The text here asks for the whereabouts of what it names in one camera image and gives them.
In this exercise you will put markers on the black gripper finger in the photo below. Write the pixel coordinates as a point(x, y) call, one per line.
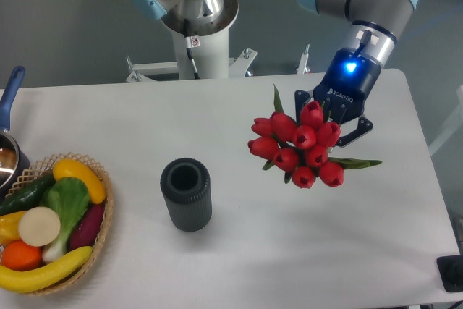
point(364, 126)
point(301, 98)

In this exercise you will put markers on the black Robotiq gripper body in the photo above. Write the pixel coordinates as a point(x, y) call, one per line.
point(346, 85)

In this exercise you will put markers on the red tulip bouquet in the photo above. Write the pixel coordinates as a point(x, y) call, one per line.
point(301, 148)

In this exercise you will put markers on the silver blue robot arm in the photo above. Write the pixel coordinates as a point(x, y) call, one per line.
point(375, 28)

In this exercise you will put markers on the dark grey ribbed vase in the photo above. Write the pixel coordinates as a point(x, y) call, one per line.
point(186, 188)

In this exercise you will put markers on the black device at table edge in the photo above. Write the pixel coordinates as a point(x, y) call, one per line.
point(450, 270)

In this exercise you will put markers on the green bok choy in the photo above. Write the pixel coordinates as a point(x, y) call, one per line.
point(69, 199)

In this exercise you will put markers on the purple sweet potato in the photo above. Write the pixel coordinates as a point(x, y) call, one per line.
point(88, 228)

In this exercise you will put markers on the woven wicker basket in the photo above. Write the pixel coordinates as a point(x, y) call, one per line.
point(45, 166)

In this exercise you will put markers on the dark green cucumber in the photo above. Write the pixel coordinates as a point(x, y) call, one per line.
point(27, 197)

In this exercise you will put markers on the white round radish slice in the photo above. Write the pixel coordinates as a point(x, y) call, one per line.
point(39, 226)

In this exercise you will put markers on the yellow bell pepper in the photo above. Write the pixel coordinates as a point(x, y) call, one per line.
point(9, 227)

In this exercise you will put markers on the orange fruit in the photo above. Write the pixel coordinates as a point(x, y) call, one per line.
point(19, 256)

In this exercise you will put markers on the yellow banana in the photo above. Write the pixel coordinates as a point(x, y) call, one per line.
point(45, 276)

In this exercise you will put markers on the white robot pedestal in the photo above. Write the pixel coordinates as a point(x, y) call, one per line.
point(197, 57)

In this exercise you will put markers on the blue handled saucepan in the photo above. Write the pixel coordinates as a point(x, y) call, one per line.
point(13, 160)

